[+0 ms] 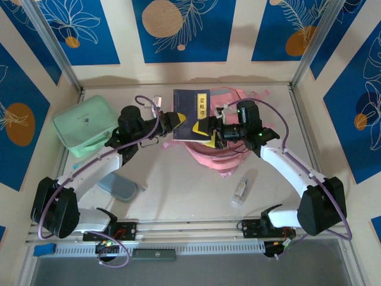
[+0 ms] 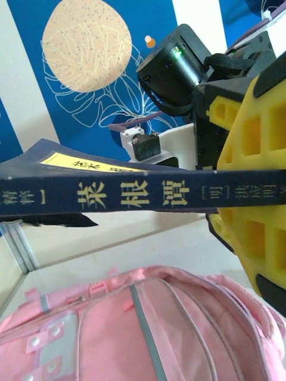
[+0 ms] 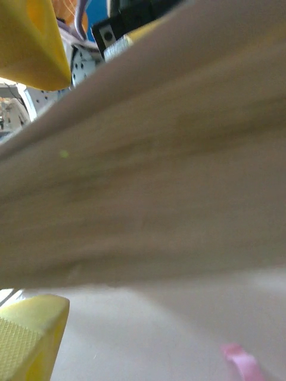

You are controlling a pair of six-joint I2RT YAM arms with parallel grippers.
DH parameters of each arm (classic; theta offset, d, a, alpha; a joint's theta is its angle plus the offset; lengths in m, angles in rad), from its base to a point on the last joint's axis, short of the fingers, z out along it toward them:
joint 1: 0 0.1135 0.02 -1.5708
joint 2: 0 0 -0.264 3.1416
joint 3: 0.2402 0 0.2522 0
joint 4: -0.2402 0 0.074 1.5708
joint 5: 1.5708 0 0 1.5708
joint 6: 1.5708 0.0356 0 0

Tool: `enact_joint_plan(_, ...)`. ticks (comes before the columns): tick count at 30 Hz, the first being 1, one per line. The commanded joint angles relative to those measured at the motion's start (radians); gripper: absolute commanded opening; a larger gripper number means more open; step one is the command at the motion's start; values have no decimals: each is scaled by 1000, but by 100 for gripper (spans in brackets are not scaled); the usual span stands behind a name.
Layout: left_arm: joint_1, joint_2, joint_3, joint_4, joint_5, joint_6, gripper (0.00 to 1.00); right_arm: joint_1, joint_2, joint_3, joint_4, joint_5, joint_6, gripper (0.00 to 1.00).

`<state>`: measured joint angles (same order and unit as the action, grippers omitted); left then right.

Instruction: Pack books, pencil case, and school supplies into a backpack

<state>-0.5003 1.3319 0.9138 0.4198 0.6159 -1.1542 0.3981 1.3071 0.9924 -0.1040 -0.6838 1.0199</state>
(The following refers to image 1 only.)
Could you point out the pink backpack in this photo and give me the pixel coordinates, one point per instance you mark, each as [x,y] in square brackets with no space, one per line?
[214,161]

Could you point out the medium navy book yellow label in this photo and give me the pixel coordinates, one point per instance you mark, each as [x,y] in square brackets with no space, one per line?
[187,104]

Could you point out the grey pencil case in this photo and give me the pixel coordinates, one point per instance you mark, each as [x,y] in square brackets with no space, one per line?
[119,187]

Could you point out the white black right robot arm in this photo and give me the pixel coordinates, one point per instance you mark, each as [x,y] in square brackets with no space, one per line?
[285,164]

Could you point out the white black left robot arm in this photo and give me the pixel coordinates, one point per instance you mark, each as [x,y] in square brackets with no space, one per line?
[95,167]

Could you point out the mint green zip case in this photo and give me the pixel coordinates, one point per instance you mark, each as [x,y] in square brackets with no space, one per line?
[86,122]

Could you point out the dark green flat box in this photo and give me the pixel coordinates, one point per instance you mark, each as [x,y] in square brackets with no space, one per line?
[153,255]

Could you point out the aluminium table edge rail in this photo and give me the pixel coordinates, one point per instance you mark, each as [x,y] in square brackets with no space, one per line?
[302,119]

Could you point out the blue floral wall poster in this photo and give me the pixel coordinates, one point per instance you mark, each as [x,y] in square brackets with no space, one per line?
[208,44]
[342,119]
[89,44]
[268,35]
[336,26]
[31,38]
[12,89]

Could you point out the wide aluminium frame rail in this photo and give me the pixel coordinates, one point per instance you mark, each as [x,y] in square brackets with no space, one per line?
[184,231]

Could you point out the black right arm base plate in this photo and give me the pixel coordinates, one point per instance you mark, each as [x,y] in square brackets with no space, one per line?
[250,229]

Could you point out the aluminium frame post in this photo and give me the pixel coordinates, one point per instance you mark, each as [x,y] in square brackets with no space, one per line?
[56,50]
[313,44]

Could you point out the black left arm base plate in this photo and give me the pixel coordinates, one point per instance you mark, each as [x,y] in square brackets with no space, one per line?
[131,231]

